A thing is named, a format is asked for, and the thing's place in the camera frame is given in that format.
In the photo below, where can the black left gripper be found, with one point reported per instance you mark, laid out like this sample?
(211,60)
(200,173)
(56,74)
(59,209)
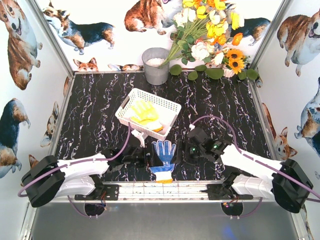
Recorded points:
(141,155)

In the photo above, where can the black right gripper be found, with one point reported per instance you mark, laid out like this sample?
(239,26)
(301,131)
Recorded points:
(182,150)

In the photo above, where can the orange dotted work glove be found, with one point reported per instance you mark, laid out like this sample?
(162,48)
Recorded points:
(144,114)

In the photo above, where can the blue dotted work glove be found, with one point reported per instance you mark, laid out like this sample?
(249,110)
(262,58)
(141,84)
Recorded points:
(165,151)

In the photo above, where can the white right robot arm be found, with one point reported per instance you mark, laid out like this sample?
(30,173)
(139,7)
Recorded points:
(252,176)

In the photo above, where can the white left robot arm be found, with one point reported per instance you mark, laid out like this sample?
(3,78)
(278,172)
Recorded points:
(52,178)

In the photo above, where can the white plastic storage basket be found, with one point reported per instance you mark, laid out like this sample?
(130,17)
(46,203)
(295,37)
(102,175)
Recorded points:
(168,112)

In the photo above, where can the grey metal bucket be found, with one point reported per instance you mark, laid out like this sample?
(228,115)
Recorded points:
(156,69)

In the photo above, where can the artificial flower bouquet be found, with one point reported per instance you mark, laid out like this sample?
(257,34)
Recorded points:
(210,31)

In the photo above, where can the aluminium front rail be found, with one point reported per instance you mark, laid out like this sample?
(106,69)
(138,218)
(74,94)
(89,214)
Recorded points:
(190,191)

